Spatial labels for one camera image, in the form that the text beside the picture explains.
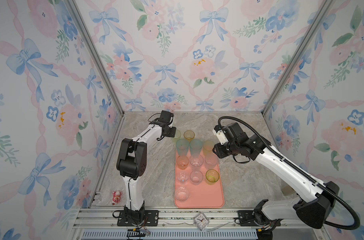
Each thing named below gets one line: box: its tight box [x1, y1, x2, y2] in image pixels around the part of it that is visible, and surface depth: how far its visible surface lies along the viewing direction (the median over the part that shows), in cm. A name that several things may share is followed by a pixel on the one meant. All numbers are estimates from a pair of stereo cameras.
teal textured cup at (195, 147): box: [189, 139, 203, 156], surface depth 95 cm
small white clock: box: [193, 212, 210, 231], surface depth 73 cm
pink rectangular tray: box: [174, 151, 225, 209], surface depth 84 cm
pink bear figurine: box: [112, 190, 123, 206], surface depth 79 cm
